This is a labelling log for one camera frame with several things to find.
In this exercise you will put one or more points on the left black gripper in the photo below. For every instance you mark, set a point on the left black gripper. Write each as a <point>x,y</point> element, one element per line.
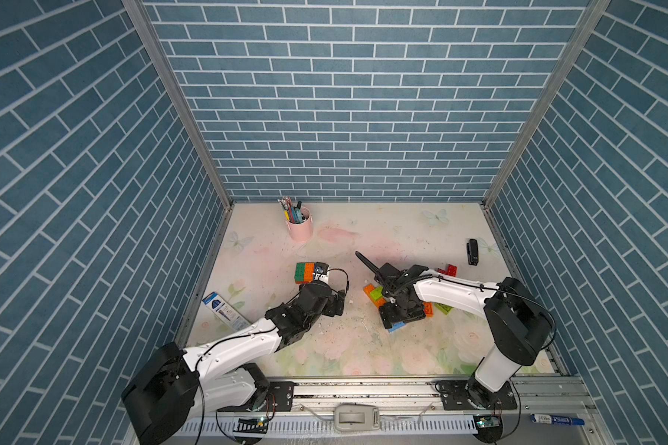
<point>332,308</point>

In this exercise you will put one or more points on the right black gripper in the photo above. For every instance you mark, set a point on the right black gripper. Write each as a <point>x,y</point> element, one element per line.
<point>387,316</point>

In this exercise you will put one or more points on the lime green lego brick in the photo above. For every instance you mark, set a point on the lime green lego brick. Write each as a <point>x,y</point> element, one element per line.
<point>376,294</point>

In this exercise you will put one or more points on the dark green lego brick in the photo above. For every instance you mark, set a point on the dark green lego brick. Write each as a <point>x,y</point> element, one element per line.
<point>299,274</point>

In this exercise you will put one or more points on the light blue lego brick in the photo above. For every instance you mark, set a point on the light blue lego brick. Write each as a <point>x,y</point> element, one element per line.
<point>395,327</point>

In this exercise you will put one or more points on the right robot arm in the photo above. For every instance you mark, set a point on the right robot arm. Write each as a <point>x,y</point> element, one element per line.
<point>520,326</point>

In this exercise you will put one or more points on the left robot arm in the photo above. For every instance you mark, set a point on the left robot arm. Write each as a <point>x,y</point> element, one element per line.
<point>177,384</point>

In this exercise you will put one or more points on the lime tilted lego brick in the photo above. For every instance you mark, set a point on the lime tilted lego brick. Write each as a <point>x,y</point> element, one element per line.
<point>443,308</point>

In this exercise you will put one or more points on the blue white card box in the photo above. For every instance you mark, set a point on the blue white card box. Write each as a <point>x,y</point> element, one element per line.
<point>225,312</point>

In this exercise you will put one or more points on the black small box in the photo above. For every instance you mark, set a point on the black small box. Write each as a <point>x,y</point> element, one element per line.
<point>473,254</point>

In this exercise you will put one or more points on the pink pen cup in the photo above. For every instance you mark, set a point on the pink pen cup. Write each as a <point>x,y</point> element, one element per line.
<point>301,232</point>

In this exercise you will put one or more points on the grey handheld device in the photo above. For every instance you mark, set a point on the grey handheld device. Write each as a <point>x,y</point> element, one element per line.
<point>350,417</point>

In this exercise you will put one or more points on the blue marker pen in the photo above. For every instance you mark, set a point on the blue marker pen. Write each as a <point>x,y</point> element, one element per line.
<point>543,418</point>

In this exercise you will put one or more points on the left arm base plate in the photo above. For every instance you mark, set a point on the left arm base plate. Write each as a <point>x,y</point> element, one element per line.
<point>276,397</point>

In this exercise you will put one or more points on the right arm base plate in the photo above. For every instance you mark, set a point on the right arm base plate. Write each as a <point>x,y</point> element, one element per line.
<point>462,395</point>

